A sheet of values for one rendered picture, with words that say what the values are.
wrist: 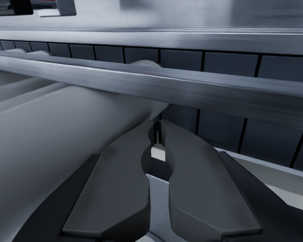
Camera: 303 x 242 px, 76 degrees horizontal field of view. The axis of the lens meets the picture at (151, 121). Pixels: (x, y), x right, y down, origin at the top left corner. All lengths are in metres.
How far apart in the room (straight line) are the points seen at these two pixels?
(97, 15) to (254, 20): 0.18
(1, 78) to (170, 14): 0.18
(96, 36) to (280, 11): 0.16
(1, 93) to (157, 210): 0.23
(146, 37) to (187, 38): 0.04
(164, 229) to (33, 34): 0.32
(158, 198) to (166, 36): 0.20
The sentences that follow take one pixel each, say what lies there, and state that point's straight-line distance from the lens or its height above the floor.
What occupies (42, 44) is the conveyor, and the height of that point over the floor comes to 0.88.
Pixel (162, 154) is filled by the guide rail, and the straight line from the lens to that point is 0.17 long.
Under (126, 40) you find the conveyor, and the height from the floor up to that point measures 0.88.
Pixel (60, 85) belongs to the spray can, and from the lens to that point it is 0.17.
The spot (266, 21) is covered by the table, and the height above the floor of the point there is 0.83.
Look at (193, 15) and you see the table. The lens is 0.21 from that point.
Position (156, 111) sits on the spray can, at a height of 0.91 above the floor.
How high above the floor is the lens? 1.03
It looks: 48 degrees down
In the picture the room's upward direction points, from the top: 131 degrees counter-clockwise
